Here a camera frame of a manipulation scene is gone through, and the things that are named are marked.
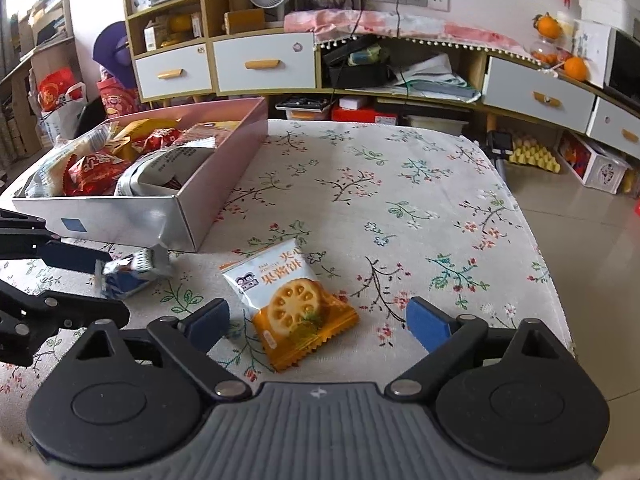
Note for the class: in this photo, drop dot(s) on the blue white small packet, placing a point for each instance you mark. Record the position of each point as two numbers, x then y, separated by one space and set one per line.
124 277

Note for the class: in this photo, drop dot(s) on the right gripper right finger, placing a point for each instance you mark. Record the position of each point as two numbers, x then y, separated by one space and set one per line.
449 343

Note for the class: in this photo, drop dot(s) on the red gift bag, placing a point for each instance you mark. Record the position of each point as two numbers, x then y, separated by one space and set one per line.
117 100

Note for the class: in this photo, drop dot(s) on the purple hat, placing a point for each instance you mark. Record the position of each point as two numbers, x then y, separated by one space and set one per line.
111 51

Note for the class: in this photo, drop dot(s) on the floral tablecloth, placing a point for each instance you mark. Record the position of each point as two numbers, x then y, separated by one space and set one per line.
382 214

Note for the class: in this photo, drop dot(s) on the orange fruit biscuit packet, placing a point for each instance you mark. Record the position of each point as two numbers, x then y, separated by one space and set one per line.
292 313

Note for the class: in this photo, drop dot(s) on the red shoe box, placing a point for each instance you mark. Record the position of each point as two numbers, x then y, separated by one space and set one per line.
366 115

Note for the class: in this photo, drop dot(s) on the pink snack packet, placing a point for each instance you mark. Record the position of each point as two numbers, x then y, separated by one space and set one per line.
206 134

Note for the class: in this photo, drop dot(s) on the white black-lettered snack packet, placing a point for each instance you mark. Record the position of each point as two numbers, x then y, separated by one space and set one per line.
47 180

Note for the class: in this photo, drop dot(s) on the wooden cabinet with drawers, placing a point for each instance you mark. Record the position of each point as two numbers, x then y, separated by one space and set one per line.
272 62

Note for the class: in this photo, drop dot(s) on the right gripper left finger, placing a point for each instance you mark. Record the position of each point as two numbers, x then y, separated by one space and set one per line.
187 342

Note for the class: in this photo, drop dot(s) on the pink and silver box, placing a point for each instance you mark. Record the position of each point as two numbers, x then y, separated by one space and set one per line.
170 197

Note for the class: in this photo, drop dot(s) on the red candy packet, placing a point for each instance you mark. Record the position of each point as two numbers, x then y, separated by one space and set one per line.
95 174

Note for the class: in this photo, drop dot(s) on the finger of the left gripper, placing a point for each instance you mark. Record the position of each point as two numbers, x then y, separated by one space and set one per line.
62 309
55 252

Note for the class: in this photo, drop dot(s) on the white grey snack bag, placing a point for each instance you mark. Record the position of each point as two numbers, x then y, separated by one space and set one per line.
162 172

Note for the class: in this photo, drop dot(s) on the black microwave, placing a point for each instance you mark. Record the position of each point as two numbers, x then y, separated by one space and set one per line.
622 67

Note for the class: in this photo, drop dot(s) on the oranges in bowl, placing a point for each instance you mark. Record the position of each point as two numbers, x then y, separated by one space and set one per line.
548 51

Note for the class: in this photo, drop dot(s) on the dark yellow snack packet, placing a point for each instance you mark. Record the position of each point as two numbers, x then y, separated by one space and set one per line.
128 142

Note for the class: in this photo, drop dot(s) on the pink cloth runner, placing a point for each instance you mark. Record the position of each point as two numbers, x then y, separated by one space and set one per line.
333 25

